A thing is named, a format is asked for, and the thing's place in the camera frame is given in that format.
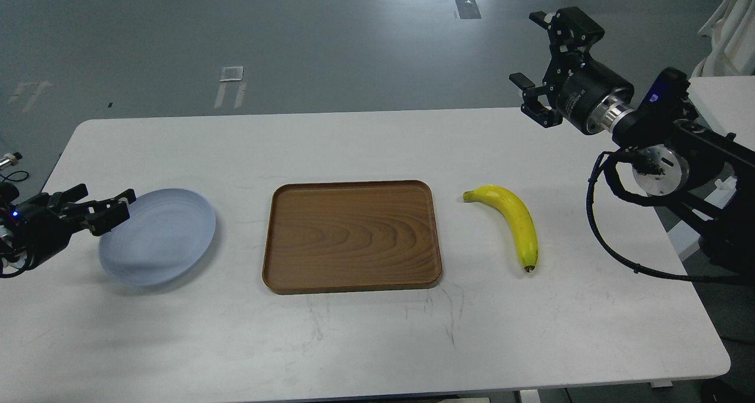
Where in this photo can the light blue plate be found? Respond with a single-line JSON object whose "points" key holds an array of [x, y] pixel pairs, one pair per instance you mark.
{"points": [[167, 233]]}

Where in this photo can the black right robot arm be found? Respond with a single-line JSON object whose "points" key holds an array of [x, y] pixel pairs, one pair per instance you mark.
{"points": [[664, 158]]}

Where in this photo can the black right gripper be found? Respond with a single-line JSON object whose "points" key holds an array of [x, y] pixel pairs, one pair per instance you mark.
{"points": [[588, 94]]}

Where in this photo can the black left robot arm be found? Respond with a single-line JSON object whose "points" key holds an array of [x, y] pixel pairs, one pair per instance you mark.
{"points": [[9, 194]]}

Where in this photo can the yellow banana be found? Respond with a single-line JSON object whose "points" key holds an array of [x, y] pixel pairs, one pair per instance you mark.
{"points": [[518, 219]]}

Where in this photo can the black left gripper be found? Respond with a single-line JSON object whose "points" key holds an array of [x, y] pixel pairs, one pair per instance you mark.
{"points": [[40, 233]]}

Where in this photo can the brown wooden tray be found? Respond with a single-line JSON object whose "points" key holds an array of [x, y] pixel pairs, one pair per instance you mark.
{"points": [[352, 236]]}

